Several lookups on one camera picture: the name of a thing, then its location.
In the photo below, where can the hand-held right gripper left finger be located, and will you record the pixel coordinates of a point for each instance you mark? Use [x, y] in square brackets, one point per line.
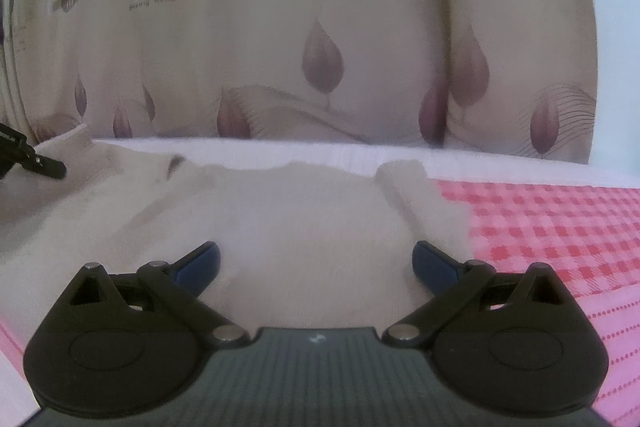
[198, 265]

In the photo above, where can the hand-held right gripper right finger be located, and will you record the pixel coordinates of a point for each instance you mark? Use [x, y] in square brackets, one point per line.
[434, 265]

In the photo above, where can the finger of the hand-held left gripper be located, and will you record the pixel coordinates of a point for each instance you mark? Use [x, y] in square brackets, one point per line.
[37, 162]

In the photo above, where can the beige small garment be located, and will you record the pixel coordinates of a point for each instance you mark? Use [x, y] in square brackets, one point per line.
[280, 222]

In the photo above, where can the pink checkered bed sheet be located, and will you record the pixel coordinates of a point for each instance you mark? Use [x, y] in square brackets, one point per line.
[550, 237]

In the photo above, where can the beige leaf print curtain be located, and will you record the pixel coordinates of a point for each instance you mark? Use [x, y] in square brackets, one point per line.
[310, 27]

